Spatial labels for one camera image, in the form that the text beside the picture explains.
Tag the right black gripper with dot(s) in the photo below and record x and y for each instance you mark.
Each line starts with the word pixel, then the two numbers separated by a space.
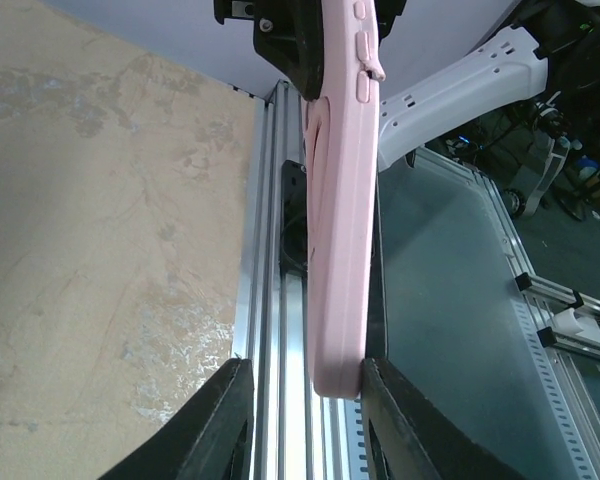
pixel 289 34

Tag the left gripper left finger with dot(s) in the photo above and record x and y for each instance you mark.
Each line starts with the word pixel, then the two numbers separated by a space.
pixel 210 437

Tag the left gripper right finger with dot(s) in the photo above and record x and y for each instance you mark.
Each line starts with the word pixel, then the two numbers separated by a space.
pixel 407 437

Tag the black phone from pink case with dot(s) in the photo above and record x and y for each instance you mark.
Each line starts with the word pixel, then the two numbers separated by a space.
pixel 377 342

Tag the pink phone case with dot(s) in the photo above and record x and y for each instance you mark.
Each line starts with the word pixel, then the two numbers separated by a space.
pixel 342 225

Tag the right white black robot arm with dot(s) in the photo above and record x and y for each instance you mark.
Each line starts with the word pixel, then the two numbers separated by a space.
pixel 519 62

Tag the aluminium rail frame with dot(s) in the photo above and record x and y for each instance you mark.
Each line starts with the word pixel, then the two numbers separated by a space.
pixel 297 434

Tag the grey slotted cable duct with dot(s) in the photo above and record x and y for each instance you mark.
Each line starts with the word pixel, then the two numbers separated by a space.
pixel 567 430

